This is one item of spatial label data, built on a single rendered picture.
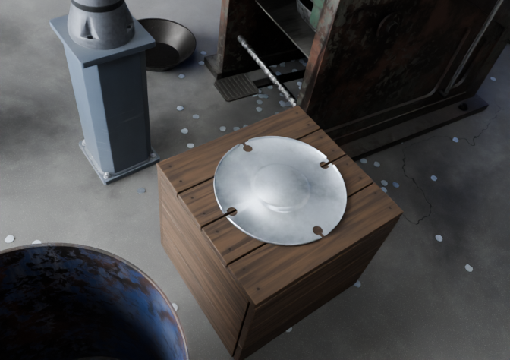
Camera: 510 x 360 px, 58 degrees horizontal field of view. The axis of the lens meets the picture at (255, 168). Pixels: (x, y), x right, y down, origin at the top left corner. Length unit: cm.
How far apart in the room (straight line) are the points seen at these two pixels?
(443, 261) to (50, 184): 117
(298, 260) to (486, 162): 107
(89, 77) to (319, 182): 59
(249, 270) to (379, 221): 31
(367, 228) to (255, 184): 25
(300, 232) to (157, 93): 92
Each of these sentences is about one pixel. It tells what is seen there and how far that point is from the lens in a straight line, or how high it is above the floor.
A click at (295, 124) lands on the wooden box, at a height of 35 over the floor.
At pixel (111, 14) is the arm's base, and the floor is 53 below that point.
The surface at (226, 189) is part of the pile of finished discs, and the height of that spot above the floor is 35.
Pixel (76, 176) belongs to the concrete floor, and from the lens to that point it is 147.
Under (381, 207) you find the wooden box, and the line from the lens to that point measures 104.
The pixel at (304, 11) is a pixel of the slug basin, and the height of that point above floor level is 39.
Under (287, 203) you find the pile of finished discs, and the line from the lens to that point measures 97.
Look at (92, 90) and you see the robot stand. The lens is 121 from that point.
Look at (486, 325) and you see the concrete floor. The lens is 145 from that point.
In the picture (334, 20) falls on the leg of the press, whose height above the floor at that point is 55.
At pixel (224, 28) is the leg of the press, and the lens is 165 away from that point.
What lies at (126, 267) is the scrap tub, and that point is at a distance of 76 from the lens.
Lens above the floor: 113
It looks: 50 degrees down
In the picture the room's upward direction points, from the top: 12 degrees clockwise
